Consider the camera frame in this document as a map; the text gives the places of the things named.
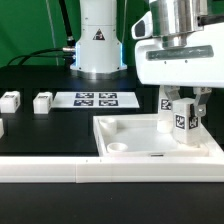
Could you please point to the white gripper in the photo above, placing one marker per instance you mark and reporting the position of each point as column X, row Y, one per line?
column 181, row 51

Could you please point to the white square table top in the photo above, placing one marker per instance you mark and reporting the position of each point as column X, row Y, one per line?
column 137, row 136

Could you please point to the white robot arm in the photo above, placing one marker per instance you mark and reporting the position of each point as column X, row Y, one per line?
column 98, row 51

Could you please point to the white block at left edge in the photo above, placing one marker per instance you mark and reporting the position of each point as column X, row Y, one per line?
column 1, row 128

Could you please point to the white L-shaped obstacle fence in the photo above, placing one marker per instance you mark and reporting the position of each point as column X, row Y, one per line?
column 113, row 169

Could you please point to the white marker base plate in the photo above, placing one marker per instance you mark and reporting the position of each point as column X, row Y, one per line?
column 95, row 100

